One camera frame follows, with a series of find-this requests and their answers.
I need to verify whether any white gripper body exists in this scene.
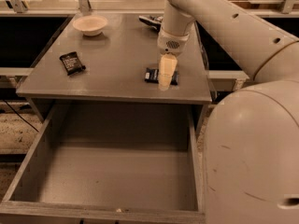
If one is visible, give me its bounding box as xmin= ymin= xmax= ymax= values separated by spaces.
xmin=157 ymin=29 xmax=190 ymax=56

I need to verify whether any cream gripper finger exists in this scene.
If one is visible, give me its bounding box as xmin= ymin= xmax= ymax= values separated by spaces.
xmin=158 ymin=53 xmax=178 ymax=91

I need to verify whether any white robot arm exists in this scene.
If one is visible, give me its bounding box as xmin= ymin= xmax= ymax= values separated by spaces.
xmin=162 ymin=0 xmax=299 ymax=224

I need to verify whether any open grey top drawer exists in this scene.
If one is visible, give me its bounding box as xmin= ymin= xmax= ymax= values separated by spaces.
xmin=0 ymin=101 xmax=204 ymax=224

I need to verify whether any blue chip bag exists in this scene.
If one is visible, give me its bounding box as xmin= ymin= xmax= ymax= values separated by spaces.
xmin=138 ymin=15 xmax=163 ymax=31

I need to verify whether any grey cabinet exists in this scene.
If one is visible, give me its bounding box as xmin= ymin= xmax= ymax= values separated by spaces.
xmin=17 ymin=13 xmax=211 ymax=130

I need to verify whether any white bowl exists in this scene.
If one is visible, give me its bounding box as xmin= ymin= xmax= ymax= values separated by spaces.
xmin=73 ymin=15 xmax=108 ymax=36

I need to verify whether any black snack bar wrapper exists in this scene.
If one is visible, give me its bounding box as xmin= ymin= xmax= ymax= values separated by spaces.
xmin=60 ymin=51 xmax=86 ymax=76

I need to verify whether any black cable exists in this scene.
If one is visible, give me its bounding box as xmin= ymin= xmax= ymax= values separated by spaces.
xmin=2 ymin=99 xmax=40 ymax=133

